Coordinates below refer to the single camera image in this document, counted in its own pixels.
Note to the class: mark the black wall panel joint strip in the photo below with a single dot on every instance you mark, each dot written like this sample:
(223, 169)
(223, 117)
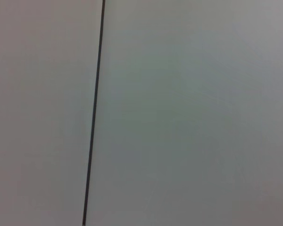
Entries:
(94, 110)

